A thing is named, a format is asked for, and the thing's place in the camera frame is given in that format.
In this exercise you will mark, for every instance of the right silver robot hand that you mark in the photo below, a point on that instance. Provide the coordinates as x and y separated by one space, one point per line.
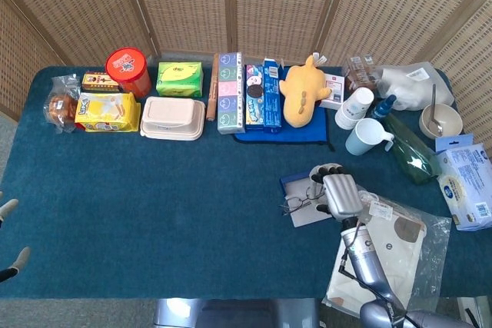
342 193

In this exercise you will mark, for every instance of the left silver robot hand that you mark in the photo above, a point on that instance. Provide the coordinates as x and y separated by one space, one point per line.
9 207

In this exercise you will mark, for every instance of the blue cardboard glasses case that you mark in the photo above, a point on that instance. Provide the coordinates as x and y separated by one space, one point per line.
303 216

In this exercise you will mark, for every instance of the black wire-frame eyeglasses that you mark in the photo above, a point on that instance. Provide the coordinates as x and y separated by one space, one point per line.
294 203

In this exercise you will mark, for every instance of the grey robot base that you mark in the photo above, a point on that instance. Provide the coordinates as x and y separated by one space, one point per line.
230 314

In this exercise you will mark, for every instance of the light blue plastic mug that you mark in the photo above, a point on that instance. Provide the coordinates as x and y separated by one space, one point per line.
365 136

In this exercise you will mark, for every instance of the blue cloth mat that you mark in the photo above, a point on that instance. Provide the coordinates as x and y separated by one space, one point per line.
307 136

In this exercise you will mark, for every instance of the green glass bottle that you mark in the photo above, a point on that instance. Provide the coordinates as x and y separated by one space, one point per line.
411 151

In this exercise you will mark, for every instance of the canvas bag in clear plastic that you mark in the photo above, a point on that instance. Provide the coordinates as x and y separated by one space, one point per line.
403 251

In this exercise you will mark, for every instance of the stack of paper cups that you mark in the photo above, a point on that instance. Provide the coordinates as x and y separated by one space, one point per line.
353 107

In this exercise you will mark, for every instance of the dark blue small bottle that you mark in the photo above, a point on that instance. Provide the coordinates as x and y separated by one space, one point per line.
382 109

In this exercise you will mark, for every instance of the small white box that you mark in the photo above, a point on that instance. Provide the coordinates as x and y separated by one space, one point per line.
334 90

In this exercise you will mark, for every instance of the yellow plush toy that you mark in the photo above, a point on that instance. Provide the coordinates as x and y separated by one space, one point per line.
303 90

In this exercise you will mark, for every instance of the bread in clear bag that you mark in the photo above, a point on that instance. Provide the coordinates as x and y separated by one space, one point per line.
61 107

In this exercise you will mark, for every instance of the dark blue open carton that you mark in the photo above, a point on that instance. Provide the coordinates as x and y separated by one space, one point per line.
272 101

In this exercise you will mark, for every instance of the clear plastic container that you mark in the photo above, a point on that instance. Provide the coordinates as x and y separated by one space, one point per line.
359 74

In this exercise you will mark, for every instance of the blue hang card package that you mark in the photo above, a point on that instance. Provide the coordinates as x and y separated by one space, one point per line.
453 143

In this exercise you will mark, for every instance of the white wet wipes pack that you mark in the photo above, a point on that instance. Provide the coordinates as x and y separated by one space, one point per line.
465 186

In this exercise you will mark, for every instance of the beige bowl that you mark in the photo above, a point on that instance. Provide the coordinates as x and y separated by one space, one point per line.
446 120

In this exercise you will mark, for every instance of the metal spoon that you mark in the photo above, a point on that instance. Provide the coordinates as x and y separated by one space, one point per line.
434 105

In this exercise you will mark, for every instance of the white plastic bag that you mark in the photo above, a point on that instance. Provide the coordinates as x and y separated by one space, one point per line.
407 82

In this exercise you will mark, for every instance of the blue sandwich cookie box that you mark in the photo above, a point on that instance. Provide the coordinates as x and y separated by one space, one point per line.
254 97

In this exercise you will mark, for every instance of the yellow biscuit pack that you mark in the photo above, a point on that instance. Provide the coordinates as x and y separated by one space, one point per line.
107 113

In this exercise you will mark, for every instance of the pastel pocket tissue multipack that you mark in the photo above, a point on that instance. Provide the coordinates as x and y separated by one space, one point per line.
230 93

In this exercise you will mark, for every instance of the small red yellow snack box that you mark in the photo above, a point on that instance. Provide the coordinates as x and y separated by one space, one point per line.
98 81

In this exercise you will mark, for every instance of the wooden rolling pin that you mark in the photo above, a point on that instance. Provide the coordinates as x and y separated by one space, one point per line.
212 90

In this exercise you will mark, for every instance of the orange tub with red lid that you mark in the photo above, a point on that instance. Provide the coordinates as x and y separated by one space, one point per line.
127 65

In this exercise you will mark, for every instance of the beige plastic lunch box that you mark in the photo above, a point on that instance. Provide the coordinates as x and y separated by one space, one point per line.
171 116

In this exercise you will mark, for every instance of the green tissue pack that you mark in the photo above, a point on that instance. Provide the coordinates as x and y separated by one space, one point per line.
178 78

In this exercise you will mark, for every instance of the woven folding screen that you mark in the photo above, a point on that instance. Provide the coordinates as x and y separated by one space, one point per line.
192 5

